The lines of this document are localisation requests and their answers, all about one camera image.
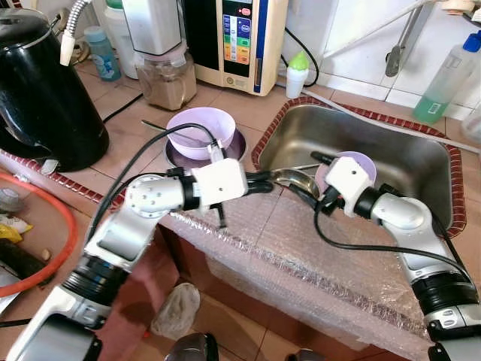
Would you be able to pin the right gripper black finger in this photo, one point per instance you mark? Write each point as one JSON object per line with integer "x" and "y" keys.
{"x": 322, "y": 157}
{"x": 304, "y": 197}

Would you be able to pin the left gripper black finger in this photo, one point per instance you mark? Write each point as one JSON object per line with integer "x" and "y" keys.
{"x": 263, "y": 177}
{"x": 264, "y": 188}

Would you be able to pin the stainless steel bowl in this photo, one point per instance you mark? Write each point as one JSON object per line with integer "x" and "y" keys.
{"x": 297, "y": 179}

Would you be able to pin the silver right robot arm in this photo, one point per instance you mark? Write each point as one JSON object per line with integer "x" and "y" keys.
{"x": 421, "y": 241}

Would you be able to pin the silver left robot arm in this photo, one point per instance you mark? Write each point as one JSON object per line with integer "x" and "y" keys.
{"x": 124, "y": 233}

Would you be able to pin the round steel plate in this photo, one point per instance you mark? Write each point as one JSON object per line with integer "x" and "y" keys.
{"x": 239, "y": 147}

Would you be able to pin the clear bubble wrap sheet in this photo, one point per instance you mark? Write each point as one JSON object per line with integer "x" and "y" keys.
{"x": 301, "y": 256}

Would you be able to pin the white bottle green cap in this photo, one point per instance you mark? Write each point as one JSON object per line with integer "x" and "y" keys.
{"x": 297, "y": 79}

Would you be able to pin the stainless steel sink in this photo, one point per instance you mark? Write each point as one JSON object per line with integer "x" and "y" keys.
{"x": 406, "y": 165}

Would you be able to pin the thin metal spoon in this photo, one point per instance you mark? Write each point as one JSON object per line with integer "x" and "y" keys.
{"x": 154, "y": 125}

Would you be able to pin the clear bottle green dish soap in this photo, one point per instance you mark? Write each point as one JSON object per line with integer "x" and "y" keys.
{"x": 440, "y": 94}

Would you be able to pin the cream water ionizer machine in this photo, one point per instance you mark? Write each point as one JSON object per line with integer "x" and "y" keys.
{"x": 240, "y": 41}

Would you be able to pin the crumpled grey plastic bag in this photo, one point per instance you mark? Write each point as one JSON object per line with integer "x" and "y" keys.
{"x": 174, "y": 310}

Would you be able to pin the clear plastic container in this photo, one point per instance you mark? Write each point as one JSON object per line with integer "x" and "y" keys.
{"x": 473, "y": 124}

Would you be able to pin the robot black right foot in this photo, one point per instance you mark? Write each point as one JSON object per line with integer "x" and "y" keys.
{"x": 308, "y": 355}

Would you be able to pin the grey appliance with brown jar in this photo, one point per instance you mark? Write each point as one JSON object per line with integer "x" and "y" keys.
{"x": 158, "y": 37}

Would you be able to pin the orange plastic basin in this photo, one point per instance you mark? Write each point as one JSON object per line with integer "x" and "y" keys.
{"x": 69, "y": 233}

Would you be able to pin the small teal plastic bottle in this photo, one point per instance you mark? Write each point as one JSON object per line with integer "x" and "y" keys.
{"x": 102, "y": 59}

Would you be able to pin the tall white plastic bottle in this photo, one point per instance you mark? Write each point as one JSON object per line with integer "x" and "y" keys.
{"x": 119, "y": 37}

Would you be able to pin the black electric kettle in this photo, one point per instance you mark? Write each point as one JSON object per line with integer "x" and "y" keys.
{"x": 45, "y": 90}

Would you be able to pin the yellow wrapper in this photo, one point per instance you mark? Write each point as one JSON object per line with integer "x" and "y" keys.
{"x": 13, "y": 227}

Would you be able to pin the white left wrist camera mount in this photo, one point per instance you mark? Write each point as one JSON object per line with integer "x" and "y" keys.
{"x": 222, "y": 180}

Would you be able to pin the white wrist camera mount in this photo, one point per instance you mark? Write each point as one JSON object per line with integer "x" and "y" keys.
{"x": 222, "y": 180}
{"x": 349, "y": 180}

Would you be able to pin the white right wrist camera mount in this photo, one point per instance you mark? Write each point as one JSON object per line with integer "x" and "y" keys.
{"x": 349, "y": 180}

